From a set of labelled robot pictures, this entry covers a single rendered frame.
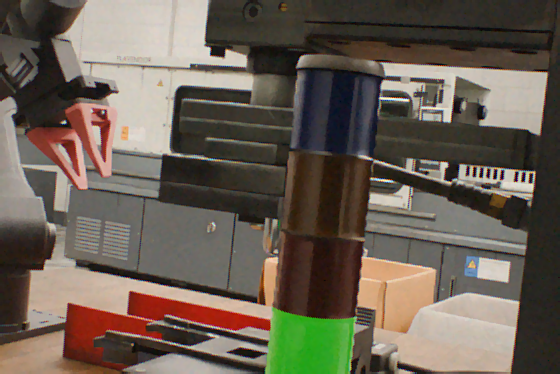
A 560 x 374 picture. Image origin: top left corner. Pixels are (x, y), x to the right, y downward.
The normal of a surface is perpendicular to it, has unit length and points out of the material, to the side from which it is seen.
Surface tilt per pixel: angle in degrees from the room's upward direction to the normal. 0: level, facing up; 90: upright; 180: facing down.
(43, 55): 90
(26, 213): 37
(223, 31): 90
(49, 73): 90
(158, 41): 90
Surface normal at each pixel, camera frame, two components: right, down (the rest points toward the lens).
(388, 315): 0.85, 0.07
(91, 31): -0.47, -0.01
